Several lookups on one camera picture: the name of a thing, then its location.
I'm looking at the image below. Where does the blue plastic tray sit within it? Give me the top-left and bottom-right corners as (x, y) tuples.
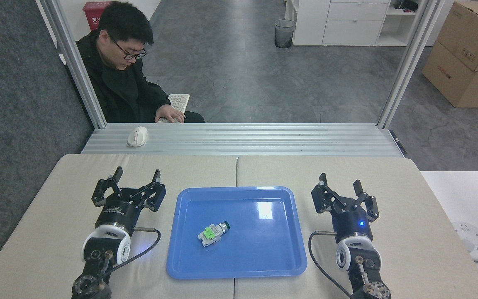
(166, 186), (308, 279)

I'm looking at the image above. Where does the silver aluminium rail bench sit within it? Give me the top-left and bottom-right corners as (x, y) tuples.
(81, 123), (405, 157)

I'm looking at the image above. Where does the beige table mat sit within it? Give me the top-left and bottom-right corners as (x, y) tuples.
(234, 155), (478, 299)
(0, 154), (238, 299)

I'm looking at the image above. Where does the small cardboard box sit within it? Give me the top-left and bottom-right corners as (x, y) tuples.
(436, 1), (478, 73)

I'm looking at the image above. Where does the person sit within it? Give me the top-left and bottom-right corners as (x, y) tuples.
(75, 1), (205, 124)

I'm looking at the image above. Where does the large cardboard box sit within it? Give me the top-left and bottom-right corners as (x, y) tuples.
(422, 41), (478, 108)

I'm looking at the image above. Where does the white computer mouse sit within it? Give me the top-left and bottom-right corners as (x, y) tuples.
(127, 126), (149, 147)

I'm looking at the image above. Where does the black item on shelf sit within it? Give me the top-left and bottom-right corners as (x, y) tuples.
(393, 0), (419, 12)

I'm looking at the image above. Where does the mesh waste bin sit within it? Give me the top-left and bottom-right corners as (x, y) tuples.
(275, 19), (296, 49)

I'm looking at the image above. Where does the person's right hand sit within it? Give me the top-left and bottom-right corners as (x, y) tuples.
(155, 104), (186, 124)

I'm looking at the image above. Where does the black bench end bracket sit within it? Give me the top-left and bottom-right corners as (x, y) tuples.
(388, 130), (407, 155)

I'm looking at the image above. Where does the white round power socket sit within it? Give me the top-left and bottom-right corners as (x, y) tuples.
(451, 221), (478, 261)

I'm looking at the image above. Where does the silver frame post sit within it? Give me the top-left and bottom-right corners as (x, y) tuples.
(377, 0), (445, 129)
(40, 0), (107, 129)

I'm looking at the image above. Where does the white drawer cabinet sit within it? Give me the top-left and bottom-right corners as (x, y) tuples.
(285, 0), (420, 47)

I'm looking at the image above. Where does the green white switch part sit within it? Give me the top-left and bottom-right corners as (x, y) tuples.
(198, 221), (231, 248)

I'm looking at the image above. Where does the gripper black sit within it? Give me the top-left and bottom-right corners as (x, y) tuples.
(92, 167), (167, 231)
(310, 173), (380, 244)

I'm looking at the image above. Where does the white keyboard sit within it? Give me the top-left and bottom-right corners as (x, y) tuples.
(158, 94), (190, 124)

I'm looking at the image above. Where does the red bin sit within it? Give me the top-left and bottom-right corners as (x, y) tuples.
(83, 1), (119, 31)

